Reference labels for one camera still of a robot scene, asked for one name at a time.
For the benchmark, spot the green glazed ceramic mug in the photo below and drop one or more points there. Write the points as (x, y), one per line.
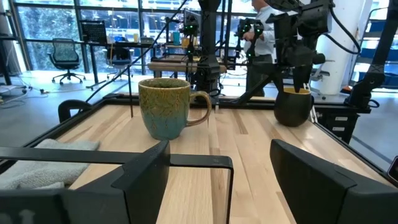
(164, 112)

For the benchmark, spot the white round column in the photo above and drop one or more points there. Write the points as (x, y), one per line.
(339, 71)

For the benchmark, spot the dark office chair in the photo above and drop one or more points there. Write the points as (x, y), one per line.
(119, 56)

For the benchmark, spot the blue step ladder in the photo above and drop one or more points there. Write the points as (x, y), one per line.
(362, 51)

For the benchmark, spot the black metal rig frame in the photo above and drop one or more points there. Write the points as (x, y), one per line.
(371, 79)

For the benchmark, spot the black perforated panel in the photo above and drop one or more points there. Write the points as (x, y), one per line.
(93, 31)

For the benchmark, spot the black mug yellow inside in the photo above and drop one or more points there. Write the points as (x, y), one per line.
(292, 109)

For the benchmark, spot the grey folded cloth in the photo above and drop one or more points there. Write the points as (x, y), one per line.
(37, 168)

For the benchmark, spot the black mesh office chair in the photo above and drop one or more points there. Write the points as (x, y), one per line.
(65, 53)

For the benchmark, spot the black background desk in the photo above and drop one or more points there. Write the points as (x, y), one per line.
(94, 62)

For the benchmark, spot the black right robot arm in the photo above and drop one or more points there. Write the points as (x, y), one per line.
(209, 46)

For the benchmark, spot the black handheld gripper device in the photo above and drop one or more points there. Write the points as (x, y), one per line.
(244, 28)

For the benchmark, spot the teal cup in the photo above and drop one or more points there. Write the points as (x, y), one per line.
(176, 38)

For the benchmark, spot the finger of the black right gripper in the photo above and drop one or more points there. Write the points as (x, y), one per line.
(301, 76)

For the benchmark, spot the black background robot arm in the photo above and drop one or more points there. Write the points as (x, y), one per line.
(190, 29)

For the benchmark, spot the person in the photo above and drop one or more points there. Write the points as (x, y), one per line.
(264, 43)

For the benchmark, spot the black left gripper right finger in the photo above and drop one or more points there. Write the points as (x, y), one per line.
(317, 193)

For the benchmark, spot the wooden background table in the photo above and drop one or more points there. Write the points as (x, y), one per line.
(168, 67)

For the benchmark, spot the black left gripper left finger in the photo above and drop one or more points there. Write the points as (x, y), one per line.
(149, 186)

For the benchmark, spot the black box white labels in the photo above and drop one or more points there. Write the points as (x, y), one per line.
(339, 124)

